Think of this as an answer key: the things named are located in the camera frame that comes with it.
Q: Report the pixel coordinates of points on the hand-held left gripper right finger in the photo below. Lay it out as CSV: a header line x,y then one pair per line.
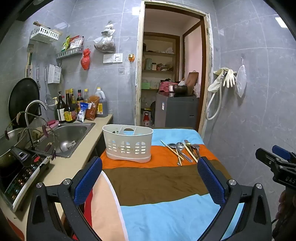
x,y
211,183

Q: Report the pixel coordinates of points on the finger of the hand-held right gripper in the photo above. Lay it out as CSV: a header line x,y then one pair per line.
x,y
268,157
281,151

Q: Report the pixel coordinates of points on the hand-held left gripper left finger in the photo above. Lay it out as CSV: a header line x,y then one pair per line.
x,y
89,180

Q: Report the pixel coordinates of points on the wooden chopstick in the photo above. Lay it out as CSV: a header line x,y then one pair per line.
x,y
179,160
192,154
165,144

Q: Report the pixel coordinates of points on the dark metal fork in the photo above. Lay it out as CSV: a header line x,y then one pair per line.
x,y
196,149

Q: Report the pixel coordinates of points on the gold metal utensil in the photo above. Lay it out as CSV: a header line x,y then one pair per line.
x,y
187,143

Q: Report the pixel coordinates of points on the metal table knife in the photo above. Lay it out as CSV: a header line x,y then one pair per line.
x,y
180,146

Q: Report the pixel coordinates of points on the white plastic utensil basket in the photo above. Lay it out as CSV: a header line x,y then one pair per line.
x,y
127,148

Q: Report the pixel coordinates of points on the short metal spoon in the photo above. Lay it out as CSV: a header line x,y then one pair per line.
x,y
171,145

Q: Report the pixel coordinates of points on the person's right hand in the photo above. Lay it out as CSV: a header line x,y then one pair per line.
x,y
282,206

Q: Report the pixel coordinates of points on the steel kitchen sink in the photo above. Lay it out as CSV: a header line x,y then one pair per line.
x,y
69,132

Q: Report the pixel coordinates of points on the induction cooker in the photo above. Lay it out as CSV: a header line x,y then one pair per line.
x,y
23,176

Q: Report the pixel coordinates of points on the striped blanket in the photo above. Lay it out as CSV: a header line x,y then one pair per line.
x,y
150,208

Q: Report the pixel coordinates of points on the blue white packet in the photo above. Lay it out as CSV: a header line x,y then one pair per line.
x,y
82,113

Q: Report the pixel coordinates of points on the pink sponge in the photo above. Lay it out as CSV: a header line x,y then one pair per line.
x,y
52,123

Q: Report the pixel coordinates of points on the soy sauce bottle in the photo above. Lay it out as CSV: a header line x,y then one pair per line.
x,y
70,113

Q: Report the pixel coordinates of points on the orange brown packet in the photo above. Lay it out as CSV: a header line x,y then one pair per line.
x,y
92,107

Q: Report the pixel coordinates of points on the large oil jug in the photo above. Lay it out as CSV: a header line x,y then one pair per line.
x,y
101,104

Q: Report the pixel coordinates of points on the grey refrigerator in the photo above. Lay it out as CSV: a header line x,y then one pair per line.
x,y
175,111

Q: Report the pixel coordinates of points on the white hanging plastic bag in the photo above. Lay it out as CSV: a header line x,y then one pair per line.
x,y
241,81

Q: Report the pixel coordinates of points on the dark sauce bottle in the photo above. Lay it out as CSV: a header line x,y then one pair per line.
x,y
79,98

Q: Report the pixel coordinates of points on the red white bottle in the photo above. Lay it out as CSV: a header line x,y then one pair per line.
x,y
146,119

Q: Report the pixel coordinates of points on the clear sauce bottle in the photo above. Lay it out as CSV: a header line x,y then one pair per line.
x,y
86,96

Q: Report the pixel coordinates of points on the steel pot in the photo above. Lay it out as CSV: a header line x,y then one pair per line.
x,y
9,143

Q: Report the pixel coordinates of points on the white rubber gloves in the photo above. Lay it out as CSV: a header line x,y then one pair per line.
x,y
229,77

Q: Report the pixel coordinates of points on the metal strainer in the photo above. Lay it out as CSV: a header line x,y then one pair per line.
x,y
49,99

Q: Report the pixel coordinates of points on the steel faucet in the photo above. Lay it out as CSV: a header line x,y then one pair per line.
x,y
34,102

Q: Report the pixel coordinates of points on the dark metal bowl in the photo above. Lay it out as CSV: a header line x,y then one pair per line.
x,y
180,89

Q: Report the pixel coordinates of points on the wooden cutting board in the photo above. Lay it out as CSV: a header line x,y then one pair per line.
x,y
193,81

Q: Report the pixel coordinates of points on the black round pan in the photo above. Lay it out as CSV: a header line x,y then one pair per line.
x,y
23,97

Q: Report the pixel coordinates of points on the pink cloth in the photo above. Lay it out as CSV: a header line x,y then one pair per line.
x,y
166,86

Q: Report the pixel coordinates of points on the green box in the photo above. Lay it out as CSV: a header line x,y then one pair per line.
x,y
145,85

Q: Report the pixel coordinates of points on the red plastic bag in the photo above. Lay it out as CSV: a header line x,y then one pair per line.
x,y
85,60

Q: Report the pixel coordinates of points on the clear hanging plastic bags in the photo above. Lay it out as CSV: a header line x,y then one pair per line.
x,y
104,42

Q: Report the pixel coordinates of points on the seasoning packets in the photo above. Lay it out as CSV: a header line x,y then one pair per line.
x,y
74,42

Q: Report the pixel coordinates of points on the wooden shelf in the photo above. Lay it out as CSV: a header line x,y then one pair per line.
x,y
159,54

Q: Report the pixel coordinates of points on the white wall box holder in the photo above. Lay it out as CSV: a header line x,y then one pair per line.
x,y
54,74

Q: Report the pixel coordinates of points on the door frame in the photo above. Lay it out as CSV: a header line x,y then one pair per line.
x,y
138,69

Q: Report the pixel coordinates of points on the white wall socket panel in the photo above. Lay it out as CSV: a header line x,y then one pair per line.
x,y
113,58

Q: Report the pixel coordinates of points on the grey wall rack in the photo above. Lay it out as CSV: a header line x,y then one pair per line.
x,y
69,53

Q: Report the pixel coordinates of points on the orange wall plug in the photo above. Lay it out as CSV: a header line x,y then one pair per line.
x,y
131,58

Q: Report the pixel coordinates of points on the white wall basket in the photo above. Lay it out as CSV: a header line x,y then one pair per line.
x,y
44,34

